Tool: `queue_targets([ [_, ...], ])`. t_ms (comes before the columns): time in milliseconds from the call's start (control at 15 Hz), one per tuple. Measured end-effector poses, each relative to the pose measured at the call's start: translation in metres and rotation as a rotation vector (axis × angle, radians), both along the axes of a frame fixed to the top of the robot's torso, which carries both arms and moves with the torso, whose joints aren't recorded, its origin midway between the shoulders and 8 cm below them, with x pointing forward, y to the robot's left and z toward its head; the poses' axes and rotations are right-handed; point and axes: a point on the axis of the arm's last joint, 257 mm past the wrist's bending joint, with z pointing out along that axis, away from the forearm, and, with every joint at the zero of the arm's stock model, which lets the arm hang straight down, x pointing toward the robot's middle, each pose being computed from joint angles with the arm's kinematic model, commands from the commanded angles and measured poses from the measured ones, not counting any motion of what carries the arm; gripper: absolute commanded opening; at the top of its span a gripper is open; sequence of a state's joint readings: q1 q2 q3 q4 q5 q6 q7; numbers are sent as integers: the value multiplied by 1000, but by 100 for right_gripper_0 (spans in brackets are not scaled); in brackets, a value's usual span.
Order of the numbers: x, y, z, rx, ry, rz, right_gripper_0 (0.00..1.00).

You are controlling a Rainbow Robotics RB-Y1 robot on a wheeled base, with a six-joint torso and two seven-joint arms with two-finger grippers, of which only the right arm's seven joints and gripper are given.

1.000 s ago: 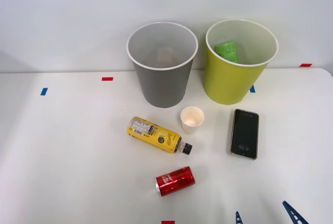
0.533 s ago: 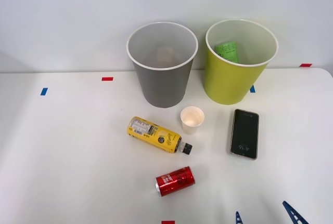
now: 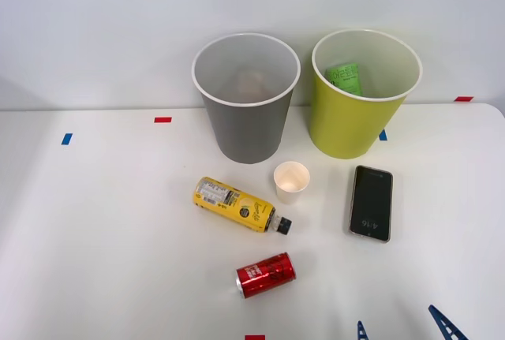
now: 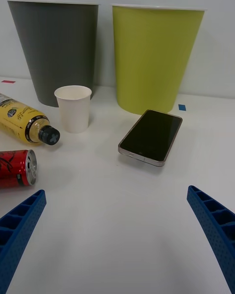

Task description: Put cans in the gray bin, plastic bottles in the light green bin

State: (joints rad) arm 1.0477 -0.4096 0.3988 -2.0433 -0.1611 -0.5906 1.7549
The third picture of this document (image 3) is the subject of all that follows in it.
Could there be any grey plastic waste bin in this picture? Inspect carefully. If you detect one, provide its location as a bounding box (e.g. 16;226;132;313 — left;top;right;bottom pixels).
191;32;302;166

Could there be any white paper cup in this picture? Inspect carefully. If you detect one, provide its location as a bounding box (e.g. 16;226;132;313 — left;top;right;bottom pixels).
273;160;312;205

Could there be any red drink can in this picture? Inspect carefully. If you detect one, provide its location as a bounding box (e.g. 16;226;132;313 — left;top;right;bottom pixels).
235;252;297;301

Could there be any black smartphone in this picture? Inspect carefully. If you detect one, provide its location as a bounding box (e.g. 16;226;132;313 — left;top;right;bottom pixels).
348;164;395;244

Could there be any yellow plastic bottle black cap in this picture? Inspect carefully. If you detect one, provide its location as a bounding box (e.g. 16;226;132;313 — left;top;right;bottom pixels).
192;176;294;236

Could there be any yellow-green plastic waste bin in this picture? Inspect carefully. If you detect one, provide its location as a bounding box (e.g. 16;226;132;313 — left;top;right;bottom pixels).
309;28;424;160

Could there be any green can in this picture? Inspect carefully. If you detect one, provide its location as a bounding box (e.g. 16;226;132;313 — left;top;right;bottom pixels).
324;62;363;96

